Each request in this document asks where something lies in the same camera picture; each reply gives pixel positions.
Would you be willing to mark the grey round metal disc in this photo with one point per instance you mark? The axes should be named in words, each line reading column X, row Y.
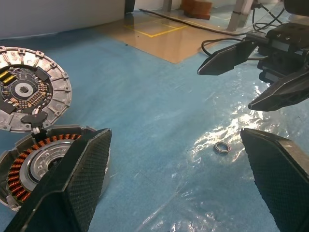
column 58, row 79

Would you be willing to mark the white backdrop sheet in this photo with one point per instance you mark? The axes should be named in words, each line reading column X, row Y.
column 60, row 17

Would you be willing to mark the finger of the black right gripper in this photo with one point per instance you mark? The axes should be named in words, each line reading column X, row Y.
column 282, row 94
column 224, row 60

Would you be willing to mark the blue table cover with film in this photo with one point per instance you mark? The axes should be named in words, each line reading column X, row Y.
column 149, row 101

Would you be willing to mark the orange brown block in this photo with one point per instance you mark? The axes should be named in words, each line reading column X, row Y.
column 195, row 8

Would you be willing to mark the silver motor base with copper coils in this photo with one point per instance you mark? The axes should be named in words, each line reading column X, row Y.
column 31, row 166

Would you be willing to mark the grey metal post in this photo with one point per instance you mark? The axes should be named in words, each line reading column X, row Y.
column 167, row 4
column 237, row 14

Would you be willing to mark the brown cardboard sheet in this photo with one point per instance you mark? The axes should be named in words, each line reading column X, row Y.
column 169, row 48

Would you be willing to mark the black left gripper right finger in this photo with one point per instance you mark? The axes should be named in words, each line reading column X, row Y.
column 280, row 174

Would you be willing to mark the black upright panel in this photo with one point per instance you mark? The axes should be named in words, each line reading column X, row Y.
column 129, row 5

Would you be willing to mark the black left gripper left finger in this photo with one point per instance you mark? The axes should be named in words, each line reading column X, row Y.
column 72, row 183

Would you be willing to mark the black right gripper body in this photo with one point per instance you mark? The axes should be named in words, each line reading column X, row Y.
column 289, row 48

